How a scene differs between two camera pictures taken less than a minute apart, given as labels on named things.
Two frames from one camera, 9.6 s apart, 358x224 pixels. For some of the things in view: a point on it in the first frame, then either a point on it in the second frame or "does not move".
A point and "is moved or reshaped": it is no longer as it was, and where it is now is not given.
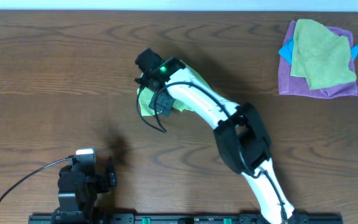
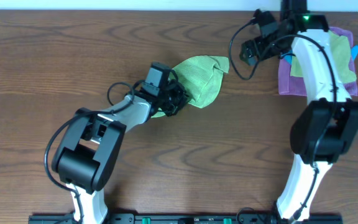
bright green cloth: (146, 96) is moved or reshaped
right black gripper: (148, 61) -> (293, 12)
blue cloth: (286, 50) does not move
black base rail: (181, 219) does not move
